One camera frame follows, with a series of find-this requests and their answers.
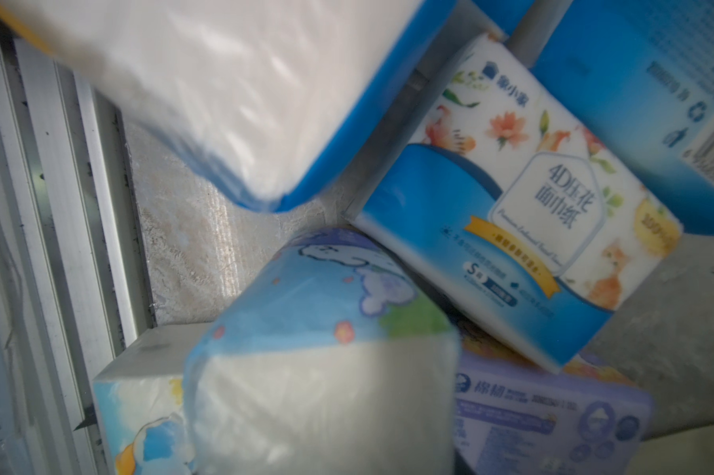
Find white tissue pack cartoon blue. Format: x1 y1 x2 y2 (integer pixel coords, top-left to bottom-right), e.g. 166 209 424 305
184 227 461 474

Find white blue tissue pack front-left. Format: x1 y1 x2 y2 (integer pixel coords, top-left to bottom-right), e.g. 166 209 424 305
0 1 454 213

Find floral orange blue tissue pack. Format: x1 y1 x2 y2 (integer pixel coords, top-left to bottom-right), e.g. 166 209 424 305
347 35 683 372

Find purple tissue pack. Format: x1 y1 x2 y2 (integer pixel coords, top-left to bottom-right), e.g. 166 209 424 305
451 316 653 474

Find colourful cartoon tissue pack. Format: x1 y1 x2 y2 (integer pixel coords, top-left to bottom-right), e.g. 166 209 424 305
92 324 210 474

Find blue tissue pack left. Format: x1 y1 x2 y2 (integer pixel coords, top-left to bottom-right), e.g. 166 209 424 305
472 0 714 237

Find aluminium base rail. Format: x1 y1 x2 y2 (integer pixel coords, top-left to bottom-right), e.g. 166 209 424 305
0 25 153 474

